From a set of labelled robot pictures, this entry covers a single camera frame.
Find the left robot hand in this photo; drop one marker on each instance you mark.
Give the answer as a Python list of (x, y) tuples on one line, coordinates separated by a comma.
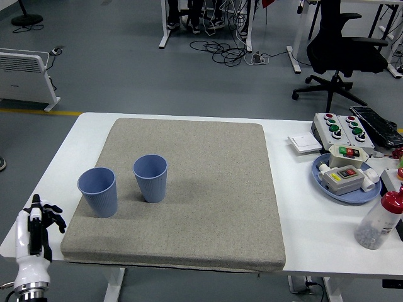
[(23, 239)]

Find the blue ribbed plastic cup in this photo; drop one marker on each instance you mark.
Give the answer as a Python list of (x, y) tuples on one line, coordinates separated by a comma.
[(99, 198), (151, 185)]

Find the person's shoe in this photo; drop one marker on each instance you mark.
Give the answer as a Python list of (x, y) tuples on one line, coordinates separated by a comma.
[(2, 164)]

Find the white table leg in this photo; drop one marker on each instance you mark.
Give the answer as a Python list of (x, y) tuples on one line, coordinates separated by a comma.
[(329, 291), (113, 286)]

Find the white panel heater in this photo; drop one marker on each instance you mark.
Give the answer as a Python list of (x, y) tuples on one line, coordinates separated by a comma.
[(22, 81)]

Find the grey-brown mat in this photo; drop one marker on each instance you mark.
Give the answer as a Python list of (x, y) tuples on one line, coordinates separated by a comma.
[(204, 188)]

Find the floor socket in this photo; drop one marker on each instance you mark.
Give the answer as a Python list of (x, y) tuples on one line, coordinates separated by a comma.
[(56, 50)]

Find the black fan base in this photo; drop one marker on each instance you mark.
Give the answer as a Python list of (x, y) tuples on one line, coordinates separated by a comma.
[(26, 20)]

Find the person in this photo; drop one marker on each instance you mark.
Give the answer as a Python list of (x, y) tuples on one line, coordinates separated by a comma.
[(173, 12), (217, 21)]

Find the white under-table control box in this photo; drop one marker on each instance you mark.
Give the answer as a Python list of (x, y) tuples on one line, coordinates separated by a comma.
[(299, 284)]

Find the white four-button control box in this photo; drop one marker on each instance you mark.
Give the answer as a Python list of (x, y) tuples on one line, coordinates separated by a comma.
[(366, 139), (321, 126)]

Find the blue round plate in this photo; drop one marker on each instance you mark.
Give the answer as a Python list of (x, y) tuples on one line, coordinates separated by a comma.
[(355, 199)]

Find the clear bottle with red cap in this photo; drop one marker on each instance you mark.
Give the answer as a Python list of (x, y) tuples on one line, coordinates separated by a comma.
[(374, 226)]

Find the white box with orange button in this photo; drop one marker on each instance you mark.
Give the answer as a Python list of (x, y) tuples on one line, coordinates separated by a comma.
[(388, 180)]

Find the black mesh keyboard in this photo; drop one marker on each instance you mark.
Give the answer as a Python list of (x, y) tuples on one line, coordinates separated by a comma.
[(378, 126)]

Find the black table height controller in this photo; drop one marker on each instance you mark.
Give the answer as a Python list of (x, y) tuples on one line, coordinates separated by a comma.
[(393, 283)]

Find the black office chair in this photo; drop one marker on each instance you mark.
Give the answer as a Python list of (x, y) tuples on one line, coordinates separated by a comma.
[(346, 53)]

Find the white desk frame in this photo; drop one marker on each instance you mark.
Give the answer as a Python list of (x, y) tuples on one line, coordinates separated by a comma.
[(165, 31)]

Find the white wall switch plate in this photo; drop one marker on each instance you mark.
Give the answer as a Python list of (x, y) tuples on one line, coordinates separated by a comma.
[(303, 141)]

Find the white green-red push-button switch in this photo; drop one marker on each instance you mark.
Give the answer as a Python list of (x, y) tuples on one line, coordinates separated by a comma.
[(337, 160)]

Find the grey push-button switch box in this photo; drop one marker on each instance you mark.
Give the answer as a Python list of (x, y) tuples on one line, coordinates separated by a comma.
[(343, 185)]

